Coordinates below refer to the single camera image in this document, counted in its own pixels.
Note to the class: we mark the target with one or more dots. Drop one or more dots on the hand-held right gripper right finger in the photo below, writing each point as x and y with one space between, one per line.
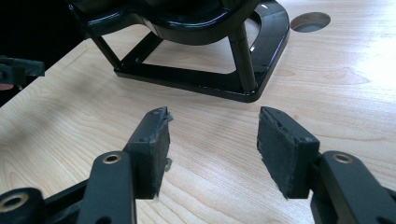
283 155

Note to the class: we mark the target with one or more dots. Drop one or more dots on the red and black shoe rack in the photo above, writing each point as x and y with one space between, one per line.
199 82

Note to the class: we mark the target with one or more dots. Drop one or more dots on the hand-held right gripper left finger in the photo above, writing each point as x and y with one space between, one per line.
151 155

